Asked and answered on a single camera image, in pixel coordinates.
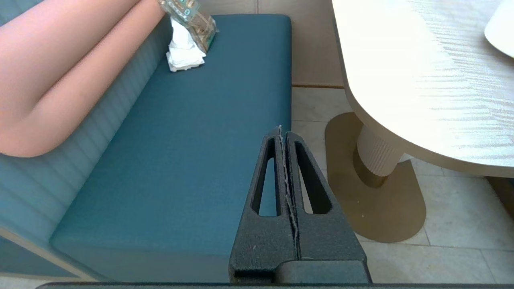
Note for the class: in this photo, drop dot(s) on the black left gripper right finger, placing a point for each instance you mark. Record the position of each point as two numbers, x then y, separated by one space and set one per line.
325 237

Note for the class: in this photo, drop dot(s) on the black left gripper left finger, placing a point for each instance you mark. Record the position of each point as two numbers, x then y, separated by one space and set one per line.
261 237

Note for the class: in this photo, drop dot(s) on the ribbed white table column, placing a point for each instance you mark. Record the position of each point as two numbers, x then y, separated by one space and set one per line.
377 156

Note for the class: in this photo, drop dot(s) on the blue grey ribbed sofa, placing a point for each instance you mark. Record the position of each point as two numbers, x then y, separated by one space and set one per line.
180 140

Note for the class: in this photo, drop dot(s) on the crumpled white tissue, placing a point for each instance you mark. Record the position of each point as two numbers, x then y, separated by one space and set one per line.
182 50

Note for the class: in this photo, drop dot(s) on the green snack packet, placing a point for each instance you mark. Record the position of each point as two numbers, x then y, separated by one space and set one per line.
196 24

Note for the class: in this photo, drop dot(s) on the pink bolster cushion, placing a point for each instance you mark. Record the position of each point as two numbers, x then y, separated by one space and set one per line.
60 60

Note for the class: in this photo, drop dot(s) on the large tea drink dispenser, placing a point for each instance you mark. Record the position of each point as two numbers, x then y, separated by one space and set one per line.
504 28

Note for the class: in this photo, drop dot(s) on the gold table base plate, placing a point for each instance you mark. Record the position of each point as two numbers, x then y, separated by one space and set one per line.
385 212

